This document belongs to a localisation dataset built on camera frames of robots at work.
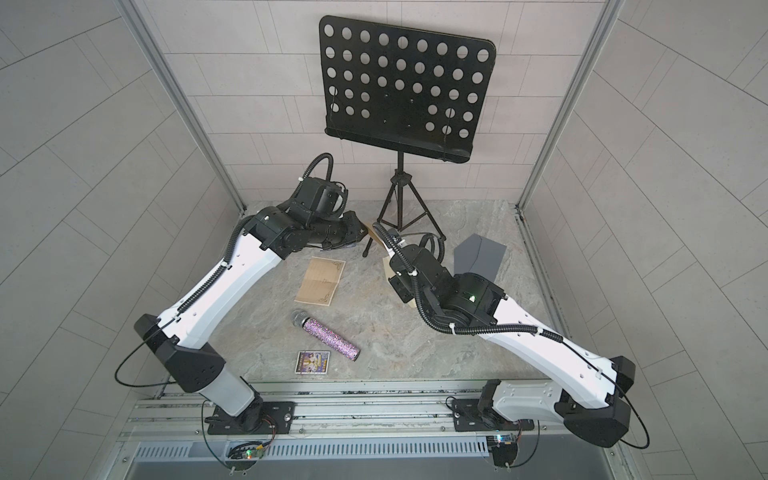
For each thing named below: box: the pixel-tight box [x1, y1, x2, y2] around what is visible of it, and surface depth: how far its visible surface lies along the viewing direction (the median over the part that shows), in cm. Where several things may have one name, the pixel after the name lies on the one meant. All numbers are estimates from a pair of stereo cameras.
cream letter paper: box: [294, 256, 346, 307], surface depth 96 cm
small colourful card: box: [295, 351, 331, 375], surface depth 80 cm
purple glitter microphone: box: [292, 309, 362, 362], surface depth 84 cm
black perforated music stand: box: [318, 14, 496, 257], surface depth 67 cm
